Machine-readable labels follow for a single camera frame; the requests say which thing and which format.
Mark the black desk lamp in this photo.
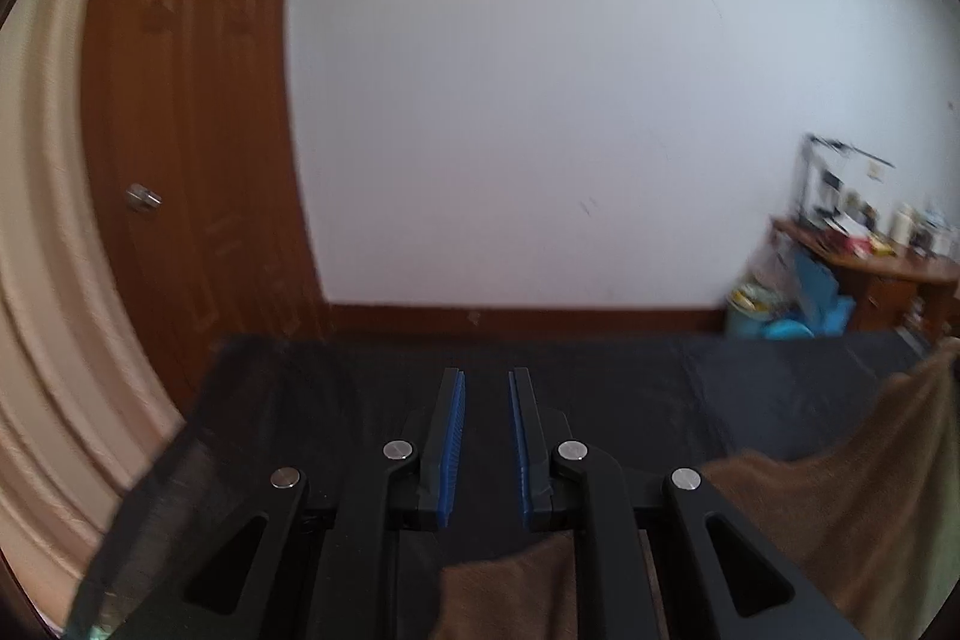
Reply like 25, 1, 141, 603
802, 134, 897, 229

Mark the brown fleece towel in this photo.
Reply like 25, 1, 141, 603
439, 340, 960, 640

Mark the dark bed sheet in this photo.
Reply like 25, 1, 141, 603
71, 332, 931, 640

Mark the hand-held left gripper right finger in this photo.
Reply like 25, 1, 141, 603
508, 367, 863, 640

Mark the light blue trash bin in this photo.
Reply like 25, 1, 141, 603
724, 284, 777, 341

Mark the cream door frame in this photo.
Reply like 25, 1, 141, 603
0, 0, 188, 626

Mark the wooden door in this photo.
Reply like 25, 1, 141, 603
81, 0, 331, 386

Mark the blue plastic basin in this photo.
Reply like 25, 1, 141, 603
761, 317, 818, 341

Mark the wooden desk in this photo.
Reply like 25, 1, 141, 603
771, 216, 960, 337

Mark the white kettle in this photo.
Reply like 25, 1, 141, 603
892, 205, 920, 251

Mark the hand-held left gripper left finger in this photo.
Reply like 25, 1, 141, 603
150, 368, 467, 640

